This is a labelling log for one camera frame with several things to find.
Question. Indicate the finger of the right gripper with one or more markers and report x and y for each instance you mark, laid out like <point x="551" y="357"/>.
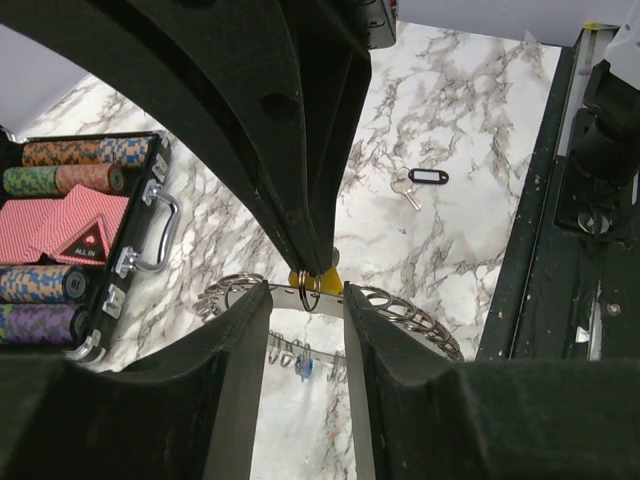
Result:
<point x="222" y="76"/>
<point x="335" y="73"/>

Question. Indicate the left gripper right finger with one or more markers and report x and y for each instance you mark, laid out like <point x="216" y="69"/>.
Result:
<point x="417" y="415"/>

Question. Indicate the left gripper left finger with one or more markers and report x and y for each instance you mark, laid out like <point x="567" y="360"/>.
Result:
<point x="188" y="411"/>

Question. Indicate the metal disc with keyrings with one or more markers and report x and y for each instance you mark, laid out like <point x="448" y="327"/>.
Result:
<point x="318" y="334"/>

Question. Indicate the key with yellow tag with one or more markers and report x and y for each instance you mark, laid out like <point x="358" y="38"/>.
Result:
<point x="330" y="281"/>

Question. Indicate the small blue tag on disc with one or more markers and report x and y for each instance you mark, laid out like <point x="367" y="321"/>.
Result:
<point x="303" y="367"/>

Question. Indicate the key with black tag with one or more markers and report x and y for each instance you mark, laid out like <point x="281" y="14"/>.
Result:
<point x="405" y="178"/>

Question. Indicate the all in triangle button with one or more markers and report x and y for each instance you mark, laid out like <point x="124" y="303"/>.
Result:
<point x="89" y="247"/>

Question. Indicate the black poker chip case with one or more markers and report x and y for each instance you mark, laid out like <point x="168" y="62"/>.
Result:
<point x="50" y="308"/>

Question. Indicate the pink playing cards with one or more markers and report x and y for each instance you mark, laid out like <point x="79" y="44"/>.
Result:
<point x="33" y="228"/>

